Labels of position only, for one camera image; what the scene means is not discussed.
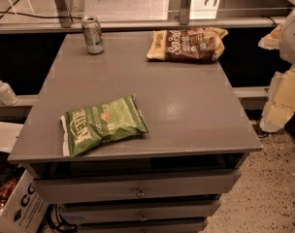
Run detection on grey drawer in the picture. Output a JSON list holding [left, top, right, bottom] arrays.
[[78, 217, 208, 233], [33, 169, 242, 204], [60, 199, 220, 224]]

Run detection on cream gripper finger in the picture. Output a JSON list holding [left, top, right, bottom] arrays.
[[258, 24, 283, 50], [259, 65, 295, 133]]

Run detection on middle grey drawer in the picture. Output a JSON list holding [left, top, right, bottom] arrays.
[[60, 199, 220, 224]]

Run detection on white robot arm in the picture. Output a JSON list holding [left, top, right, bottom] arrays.
[[258, 8, 295, 133]]

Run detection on snack packets in box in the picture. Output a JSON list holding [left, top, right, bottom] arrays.
[[0, 177, 18, 212]]

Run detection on brown chip bag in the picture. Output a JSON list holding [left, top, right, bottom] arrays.
[[147, 27, 228, 62]]

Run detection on white cardboard box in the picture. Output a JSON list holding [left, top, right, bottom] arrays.
[[0, 121, 48, 233]]

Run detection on green jalapeno chip bag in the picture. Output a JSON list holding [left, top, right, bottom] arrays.
[[60, 95, 148, 157]]

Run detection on grey drawer cabinet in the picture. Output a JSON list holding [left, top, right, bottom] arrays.
[[10, 32, 261, 233]]

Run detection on black cable on ledge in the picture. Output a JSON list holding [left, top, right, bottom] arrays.
[[0, 11, 83, 24]]

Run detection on black cables under cabinet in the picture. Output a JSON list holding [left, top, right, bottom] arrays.
[[45, 205, 79, 233]]

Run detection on bottom grey drawer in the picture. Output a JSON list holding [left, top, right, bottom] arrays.
[[78, 217, 208, 233]]

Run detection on green 7up can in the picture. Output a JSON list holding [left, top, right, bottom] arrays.
[[82, 17, 105, 54]]

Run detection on top grey drawer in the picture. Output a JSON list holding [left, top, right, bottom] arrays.
[[33, 169, 242, 204]]

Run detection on white pump bottle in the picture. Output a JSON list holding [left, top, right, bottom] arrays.
[[0, 80, 18, 106]]

